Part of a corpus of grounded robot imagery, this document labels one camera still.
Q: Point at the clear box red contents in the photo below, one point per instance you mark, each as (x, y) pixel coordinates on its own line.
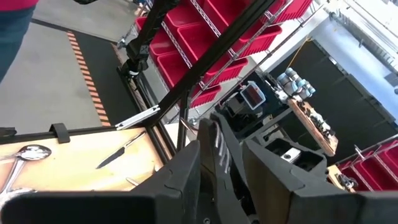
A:
(253, 95)

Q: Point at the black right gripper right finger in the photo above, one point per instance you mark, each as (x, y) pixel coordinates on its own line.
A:
(311, 205)

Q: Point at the black partition wall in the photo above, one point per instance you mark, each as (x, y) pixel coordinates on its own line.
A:
(357, 109)

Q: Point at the silver corner bracket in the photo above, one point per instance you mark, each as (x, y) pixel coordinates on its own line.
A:
(136, 118)

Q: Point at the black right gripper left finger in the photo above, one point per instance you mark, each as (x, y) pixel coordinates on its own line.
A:
(93, 208)

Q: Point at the orange black hazard tape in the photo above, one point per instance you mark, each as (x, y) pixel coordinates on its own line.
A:
(88, 81)

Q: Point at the black equipment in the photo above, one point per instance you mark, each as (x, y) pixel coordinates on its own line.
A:
(236, 112)

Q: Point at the red plastic storage bin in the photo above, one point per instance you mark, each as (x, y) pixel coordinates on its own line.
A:
(174, 71)
(161, 45)
(363, 177)
(258, 40)
(199, 40)
(388, 157)

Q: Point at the person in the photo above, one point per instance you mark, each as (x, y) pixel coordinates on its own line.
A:
(15, 31)

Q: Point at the silver spoon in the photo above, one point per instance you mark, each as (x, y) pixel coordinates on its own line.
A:
(34, 152)

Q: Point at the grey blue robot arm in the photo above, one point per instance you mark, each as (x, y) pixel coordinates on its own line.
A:
(292, 84)

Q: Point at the wooden electronics board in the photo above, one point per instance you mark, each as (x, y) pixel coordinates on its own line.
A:
(306, 118)

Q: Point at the black clamp mount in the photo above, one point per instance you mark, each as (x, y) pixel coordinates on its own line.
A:
(140, 53)

